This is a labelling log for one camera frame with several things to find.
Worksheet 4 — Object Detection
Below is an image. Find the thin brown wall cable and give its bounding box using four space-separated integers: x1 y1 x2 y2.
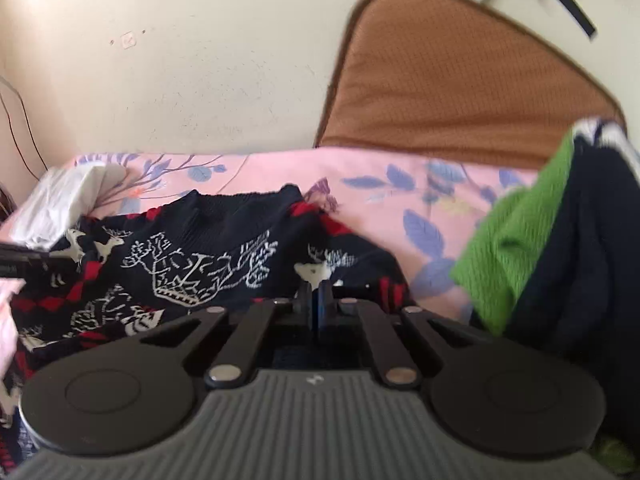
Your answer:
0 76 51 181

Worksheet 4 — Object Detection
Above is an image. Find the white cloth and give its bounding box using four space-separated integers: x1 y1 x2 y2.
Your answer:
9 164 127 251

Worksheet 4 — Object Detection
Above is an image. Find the green and navy knit garment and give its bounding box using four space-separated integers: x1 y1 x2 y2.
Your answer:
450 117 640 478

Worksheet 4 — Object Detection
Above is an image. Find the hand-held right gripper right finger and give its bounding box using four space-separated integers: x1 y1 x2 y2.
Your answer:
318 280 482 387

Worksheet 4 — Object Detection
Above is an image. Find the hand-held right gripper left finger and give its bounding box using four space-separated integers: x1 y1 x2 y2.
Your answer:
140 281 317 387

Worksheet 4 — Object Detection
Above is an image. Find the pink floral bedsheet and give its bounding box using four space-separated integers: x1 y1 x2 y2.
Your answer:
0 146 551 391

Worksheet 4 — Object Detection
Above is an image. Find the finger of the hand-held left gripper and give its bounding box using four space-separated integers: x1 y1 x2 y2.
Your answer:
0 241 83 281

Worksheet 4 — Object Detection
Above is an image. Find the black red patterned knit sweater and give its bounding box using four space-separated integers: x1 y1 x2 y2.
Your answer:
0 185 417 471

